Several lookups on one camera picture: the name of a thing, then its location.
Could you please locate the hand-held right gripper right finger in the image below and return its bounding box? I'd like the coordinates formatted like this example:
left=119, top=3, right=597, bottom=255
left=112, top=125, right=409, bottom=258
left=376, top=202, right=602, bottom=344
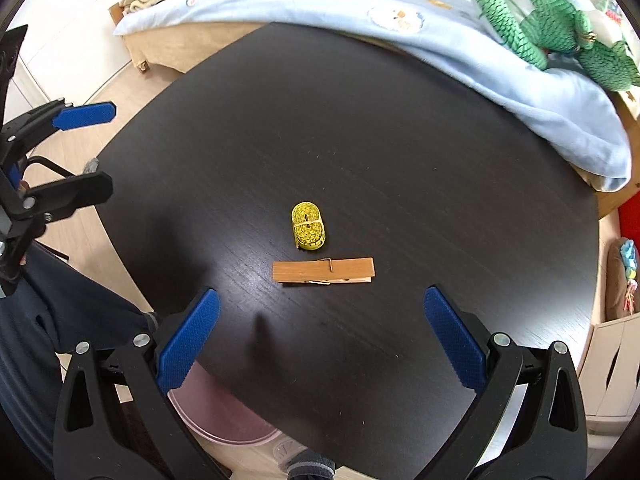
left=424, top=285, right=588, bottom=480

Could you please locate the person's grey socked foot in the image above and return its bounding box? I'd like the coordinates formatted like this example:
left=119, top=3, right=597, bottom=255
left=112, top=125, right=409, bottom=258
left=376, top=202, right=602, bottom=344
left=285, top=452, right=338, bottom=480

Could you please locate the white drawer cabinet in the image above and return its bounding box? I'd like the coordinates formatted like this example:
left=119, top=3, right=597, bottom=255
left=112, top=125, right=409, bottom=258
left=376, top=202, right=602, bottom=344
left=577, top=312, right=640, bottom=433

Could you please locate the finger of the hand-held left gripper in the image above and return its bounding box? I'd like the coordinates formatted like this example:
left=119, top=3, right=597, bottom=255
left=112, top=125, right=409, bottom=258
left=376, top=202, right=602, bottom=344
left=0, top=101, right=117, bottom=171
left=7, top=171, right=114, bottom=223

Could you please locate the wooden clothespin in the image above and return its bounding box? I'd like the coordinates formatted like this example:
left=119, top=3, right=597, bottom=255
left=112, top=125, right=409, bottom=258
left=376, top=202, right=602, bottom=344
left=272, top=257, right=376, bottom=287

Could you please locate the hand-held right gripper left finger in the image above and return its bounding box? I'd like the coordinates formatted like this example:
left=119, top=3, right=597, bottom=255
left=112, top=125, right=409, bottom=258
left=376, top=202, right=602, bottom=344
left=52, top=287, right=236, bottom=480

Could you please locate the yellow tape measure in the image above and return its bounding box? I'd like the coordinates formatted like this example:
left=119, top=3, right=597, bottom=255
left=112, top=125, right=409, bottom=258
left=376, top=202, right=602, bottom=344
left=291, top=201, right=328, bottom=251

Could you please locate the red storage box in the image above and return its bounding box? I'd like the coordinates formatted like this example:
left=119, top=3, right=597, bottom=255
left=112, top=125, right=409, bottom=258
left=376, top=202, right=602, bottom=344
left=616, top=202, right=640, bottom=241

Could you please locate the pink waste bin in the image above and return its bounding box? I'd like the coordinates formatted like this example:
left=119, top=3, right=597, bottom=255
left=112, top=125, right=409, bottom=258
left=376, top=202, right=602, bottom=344
left=167, top=360, right=281, bottom=445

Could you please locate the blue and yellow toy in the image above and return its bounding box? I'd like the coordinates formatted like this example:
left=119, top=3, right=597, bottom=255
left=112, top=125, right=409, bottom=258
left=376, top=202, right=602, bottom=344
left=619, top=239, right=640, bottom=281

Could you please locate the green plush toy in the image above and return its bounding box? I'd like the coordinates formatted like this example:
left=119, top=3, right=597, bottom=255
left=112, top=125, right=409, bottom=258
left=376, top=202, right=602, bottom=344
left=455, top=0, right=640, bottom=93

